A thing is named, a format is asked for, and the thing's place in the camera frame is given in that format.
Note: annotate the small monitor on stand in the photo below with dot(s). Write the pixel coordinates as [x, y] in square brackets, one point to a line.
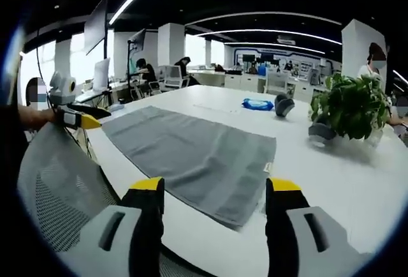
[137, 37]

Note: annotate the grey mesh office chair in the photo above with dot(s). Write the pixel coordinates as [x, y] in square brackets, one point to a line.
[60, 181]

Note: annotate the grey towel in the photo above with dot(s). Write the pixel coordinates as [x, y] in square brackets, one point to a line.
[194, 149]

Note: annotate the large dark monitor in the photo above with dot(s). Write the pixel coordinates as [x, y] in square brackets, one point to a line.
[95, 26]

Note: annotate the green potted plant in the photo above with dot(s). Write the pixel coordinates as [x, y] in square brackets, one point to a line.
[354, 108]

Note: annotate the white table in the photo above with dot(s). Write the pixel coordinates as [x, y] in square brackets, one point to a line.
[318, 175]

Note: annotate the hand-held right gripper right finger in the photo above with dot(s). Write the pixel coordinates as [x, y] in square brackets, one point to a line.
[287, 226]

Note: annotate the blue wet wipes pack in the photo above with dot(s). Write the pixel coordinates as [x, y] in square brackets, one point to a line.
[257, 103]

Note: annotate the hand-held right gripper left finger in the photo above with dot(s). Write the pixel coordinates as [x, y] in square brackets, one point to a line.
[140, 226]

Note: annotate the white mesh office chair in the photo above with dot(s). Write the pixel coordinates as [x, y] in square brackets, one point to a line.
[277, 82]

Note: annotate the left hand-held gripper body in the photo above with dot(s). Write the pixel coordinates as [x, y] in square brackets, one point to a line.
[62, 88]

